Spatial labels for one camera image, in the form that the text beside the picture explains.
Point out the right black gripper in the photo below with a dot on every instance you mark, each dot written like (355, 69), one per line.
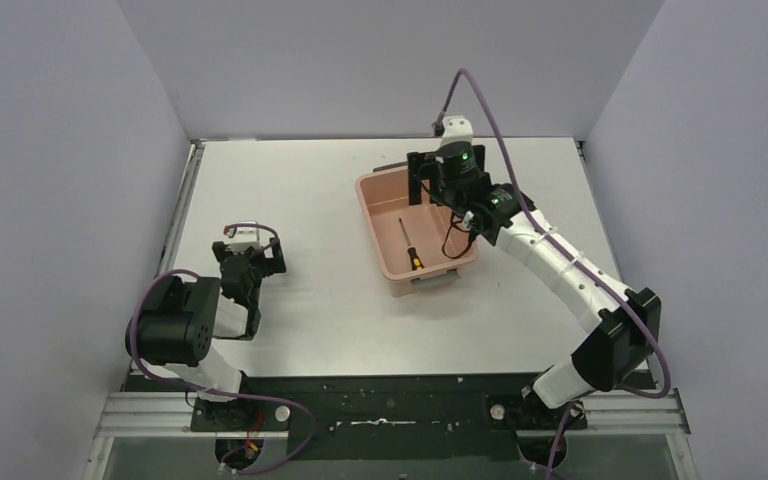
(428, 162)

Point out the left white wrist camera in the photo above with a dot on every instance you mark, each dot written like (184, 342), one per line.
(242, 236)

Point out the black yellow screwdriver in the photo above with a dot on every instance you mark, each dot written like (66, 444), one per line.
(415, 260)

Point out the pink plastic bin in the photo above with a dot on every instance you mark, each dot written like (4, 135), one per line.
(444, 250)

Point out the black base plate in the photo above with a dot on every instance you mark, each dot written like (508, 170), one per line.
(429, 417)

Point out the front aluminium rail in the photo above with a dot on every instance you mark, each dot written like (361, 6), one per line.
(165, 415)

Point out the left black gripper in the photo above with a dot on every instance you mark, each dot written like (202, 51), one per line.
(249, 261)

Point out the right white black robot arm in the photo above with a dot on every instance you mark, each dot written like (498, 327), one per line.
(621, 325)

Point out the aluminium table edge rail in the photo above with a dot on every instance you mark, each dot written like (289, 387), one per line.
(185, 191)

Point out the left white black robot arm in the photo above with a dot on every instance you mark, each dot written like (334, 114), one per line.
(178, 321)

